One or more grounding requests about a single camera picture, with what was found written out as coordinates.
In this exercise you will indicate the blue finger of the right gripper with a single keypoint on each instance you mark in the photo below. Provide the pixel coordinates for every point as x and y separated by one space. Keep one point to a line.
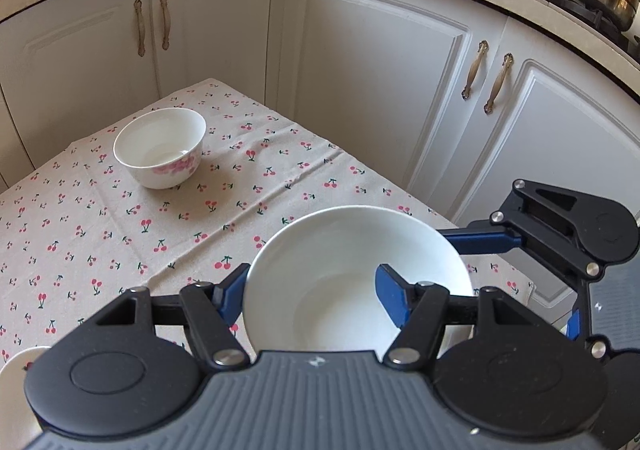
482 239

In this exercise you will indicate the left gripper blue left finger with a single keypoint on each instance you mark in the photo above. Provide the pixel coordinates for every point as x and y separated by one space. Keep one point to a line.
210 312

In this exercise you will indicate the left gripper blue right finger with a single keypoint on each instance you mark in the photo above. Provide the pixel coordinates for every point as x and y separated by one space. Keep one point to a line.
418 311

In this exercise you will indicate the large plain white bowl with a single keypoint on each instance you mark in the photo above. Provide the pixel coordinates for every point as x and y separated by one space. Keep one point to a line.
311 287

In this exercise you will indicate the white floral bowl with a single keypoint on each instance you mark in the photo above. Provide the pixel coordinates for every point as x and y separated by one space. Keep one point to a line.
162 148

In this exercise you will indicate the stained white fruit plate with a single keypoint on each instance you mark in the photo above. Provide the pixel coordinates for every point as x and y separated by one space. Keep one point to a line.
19 425

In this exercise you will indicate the cherry print tablecloth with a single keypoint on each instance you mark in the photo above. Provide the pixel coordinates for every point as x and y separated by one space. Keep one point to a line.
80 230

